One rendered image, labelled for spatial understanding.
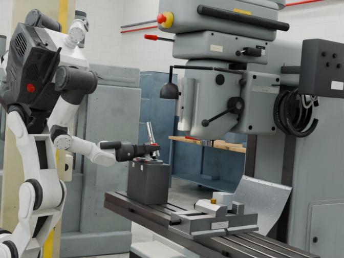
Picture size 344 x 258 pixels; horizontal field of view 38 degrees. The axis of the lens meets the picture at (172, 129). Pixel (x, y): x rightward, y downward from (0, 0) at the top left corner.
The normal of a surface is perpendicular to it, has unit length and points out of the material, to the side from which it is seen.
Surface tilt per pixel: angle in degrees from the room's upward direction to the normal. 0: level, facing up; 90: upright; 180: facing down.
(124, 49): 90
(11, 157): 90
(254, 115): 90
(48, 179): 60
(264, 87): 90
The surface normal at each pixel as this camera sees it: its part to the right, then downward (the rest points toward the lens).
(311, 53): -0.83, -0.04
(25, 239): -0.64, 0.00
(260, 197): -0.71, -0.47
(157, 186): 0.47, 0.08
